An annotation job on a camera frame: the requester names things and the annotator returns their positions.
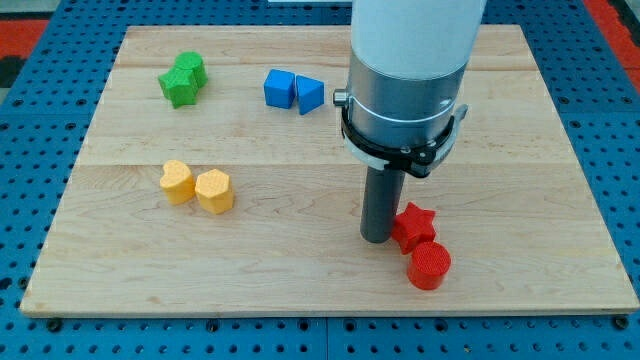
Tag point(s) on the green star block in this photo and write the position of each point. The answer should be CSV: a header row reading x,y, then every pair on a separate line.
x,y
179,86

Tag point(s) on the green cylinder block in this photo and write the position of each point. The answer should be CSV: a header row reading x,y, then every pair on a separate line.
x,y
194,62

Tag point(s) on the yellow hexagon block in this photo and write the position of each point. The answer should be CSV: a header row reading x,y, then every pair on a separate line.
x,y
214,191

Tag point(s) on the yellow heart block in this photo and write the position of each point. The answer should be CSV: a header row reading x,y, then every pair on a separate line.
x,y
177,182

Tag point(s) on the red star block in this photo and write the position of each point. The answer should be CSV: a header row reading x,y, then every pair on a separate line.
x,y
412,227

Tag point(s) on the dark grey cylindrical pointer tool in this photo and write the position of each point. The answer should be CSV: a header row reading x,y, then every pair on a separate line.
x,y
380,203

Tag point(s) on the blue triangular prism block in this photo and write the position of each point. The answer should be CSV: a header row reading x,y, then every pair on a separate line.
x,y
310,93

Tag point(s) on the blue cube block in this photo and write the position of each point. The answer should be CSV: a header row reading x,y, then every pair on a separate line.
x,y
279,88

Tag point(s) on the light wooden board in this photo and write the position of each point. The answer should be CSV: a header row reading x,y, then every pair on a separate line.
x,y
512,204

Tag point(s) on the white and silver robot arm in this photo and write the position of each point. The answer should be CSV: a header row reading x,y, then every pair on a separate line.
x,y
408,58

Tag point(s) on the red cylinder block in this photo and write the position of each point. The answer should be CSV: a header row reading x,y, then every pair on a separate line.
x,y
428,266

